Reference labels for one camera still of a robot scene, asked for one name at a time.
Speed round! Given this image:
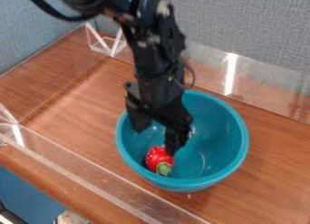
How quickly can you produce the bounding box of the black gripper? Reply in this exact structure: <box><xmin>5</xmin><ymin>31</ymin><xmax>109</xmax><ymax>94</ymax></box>
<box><xmin>123</xmin><ymin>76</ymin><xmax>193</xmax><ymax>156</ymax></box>

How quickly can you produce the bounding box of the red toy strawberry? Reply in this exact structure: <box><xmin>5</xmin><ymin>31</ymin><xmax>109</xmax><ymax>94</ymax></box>
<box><xmin>145</xmin><ymin>146</ymin><xmax>176</xmax><ymax>177</ymax></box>

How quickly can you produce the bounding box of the blue plastic bowl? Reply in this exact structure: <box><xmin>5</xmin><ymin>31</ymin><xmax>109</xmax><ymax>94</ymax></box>
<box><xmin>115</xmin><ymin>90</ymin><xmax>250</xmax><ymax>192</ymax></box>

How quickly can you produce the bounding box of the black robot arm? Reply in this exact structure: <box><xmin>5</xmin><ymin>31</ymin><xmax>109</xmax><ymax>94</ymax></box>
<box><xmin>62</xmin><ymin>0</ymin><xmax>193</xmax><ymax>155</ymax></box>

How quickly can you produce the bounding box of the clear acrylic front barrier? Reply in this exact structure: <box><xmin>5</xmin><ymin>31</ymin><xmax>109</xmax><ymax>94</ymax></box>
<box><xmin>0</xmin><ymin>126</ymin><xmax>212</xmax><ymax>224</ymax></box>

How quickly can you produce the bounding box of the clear acrylic barrier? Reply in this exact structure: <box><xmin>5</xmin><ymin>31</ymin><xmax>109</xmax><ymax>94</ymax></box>
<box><xmin>184</xmin><ymin>41</ymin><xmax>310</xmax><ymax>125</ymax></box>
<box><xmin>0</xmin><ymin>126</ymin><xmax>212</xmax><ymax>224</ymax></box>

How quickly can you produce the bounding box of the clear acrylic back barrier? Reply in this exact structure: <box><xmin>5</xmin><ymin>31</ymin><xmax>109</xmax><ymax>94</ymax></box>
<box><xmin>184</xmin><ymin>41</ymin><xmax>310</xmax><ymax>125</ymax></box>

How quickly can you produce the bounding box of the clear acrylic corner bracket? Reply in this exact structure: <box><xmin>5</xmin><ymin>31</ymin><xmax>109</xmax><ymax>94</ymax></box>
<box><xmin>85</xmin><ymin>23</ymin><xmax>127</xmax><ymax>57</ymax></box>

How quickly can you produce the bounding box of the clear acrylic left bracket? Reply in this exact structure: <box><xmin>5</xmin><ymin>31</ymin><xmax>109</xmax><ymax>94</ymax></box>
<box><xmin>0</xmin><ymin>103</ymin><xmax>25</xmax><ymax>146</ymax></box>

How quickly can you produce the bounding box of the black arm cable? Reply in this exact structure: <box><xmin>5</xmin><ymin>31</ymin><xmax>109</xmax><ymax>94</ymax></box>
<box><xmin>22</xmin><ymin>0</ymin><xmax>98</xmax><ymax>23</ymax></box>

